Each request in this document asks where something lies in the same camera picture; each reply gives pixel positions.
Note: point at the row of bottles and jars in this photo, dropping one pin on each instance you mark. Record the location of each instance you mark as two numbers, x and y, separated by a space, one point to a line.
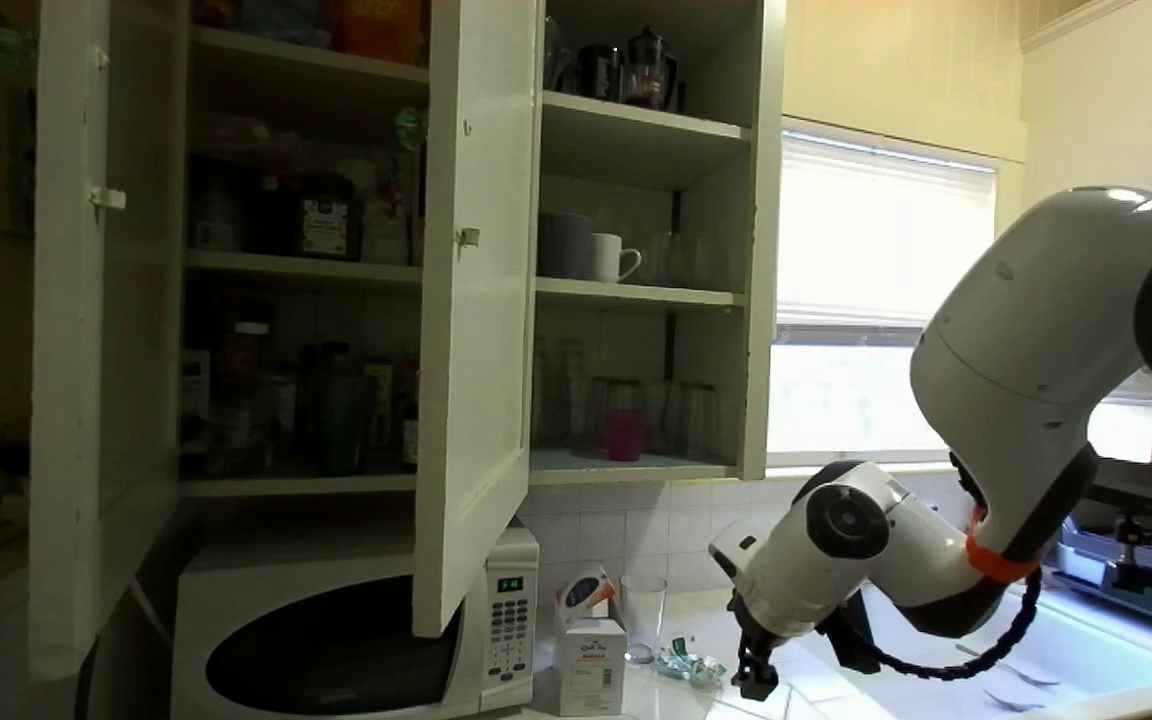
336 410

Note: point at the glass french press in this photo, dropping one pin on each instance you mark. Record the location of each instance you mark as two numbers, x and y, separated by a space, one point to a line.
648 70

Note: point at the metal spoon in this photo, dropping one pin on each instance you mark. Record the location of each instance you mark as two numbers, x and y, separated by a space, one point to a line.
1021 672
1016 700

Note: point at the white cupboard door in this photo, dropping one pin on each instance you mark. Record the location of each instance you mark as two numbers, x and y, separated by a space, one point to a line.
476 350
101 350

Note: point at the clear drinking glass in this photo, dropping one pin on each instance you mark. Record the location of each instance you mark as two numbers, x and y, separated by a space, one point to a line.
643 615

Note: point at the sink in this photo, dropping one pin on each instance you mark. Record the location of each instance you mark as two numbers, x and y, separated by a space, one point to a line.
1086 650

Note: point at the grey mug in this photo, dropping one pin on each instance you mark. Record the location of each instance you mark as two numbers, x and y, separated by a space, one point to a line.
564 246

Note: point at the dish rack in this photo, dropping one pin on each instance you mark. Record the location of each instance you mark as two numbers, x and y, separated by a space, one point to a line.
1136 560

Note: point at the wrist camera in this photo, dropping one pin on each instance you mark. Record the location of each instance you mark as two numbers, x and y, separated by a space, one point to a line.
848 635

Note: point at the crumpled foil wrapper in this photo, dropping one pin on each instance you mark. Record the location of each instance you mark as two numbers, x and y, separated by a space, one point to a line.
691 668

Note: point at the white mug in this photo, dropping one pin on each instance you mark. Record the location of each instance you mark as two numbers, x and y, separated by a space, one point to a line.
608 258

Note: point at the white microwave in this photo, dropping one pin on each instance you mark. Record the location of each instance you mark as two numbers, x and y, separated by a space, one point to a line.
511 620

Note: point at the dark jar with label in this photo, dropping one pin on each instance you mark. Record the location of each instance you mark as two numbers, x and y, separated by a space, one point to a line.
324 220

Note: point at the clear glass jugs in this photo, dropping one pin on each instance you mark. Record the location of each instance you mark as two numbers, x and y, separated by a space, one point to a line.
686 262

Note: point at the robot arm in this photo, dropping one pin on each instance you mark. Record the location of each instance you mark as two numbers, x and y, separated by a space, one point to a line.
1026 350

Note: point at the white kitchen cupboard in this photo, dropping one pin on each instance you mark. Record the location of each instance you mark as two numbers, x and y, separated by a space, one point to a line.
636 150

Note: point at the row of drinking glasses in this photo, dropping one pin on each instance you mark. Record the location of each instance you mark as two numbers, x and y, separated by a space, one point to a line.
686 420

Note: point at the white paper carton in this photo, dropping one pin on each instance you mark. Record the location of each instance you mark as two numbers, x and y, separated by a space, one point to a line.
588 665

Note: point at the blue packet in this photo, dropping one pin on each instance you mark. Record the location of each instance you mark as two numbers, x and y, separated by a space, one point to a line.
281 20

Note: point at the orange box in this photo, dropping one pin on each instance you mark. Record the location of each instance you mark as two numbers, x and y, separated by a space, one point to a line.
381 28

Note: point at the microwave door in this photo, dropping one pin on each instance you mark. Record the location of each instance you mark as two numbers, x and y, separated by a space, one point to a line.
336 660

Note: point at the window with blind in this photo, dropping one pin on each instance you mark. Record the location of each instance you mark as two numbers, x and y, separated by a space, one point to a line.
876 250

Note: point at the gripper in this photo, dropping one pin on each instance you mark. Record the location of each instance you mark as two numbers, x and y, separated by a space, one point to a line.
756 628

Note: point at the pink cup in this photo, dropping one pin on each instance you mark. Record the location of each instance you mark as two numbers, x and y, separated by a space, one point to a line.
625 436

